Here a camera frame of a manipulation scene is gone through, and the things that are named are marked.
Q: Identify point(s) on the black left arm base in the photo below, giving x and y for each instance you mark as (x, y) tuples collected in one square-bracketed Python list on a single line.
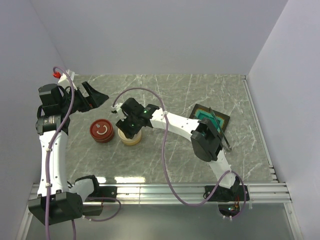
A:
[(94, 204)]

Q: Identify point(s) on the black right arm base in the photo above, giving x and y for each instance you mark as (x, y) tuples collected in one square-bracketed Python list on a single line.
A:
[(225, 195)]

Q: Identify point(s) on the red round lid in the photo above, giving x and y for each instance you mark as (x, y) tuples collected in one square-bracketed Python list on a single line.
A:
[(101, 126)]

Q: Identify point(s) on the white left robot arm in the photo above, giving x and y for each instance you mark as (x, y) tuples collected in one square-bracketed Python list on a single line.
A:
[(56, 201)]

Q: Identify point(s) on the teal square ceramic plate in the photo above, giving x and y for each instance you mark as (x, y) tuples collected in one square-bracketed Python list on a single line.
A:
[(218, 119)]

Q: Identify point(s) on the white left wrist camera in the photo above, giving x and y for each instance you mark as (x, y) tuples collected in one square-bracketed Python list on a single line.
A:
[(62, 78)]

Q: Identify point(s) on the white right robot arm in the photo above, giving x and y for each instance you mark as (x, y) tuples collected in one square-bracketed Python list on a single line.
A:
[(205, 139)]

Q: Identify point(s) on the cream round lid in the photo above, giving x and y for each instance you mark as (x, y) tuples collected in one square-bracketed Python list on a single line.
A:
[(123, 137)]

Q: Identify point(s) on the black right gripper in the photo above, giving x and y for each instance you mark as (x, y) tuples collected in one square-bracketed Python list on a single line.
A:
[(122, 124)]

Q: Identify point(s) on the cream round container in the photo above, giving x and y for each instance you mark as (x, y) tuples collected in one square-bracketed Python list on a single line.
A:
[(131, 142)]

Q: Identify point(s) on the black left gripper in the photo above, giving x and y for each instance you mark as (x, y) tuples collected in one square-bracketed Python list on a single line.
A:
[(93, 100)]

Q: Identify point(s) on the brown steel-lined container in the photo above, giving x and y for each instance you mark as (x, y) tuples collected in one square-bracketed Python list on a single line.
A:
[(105, 138)]

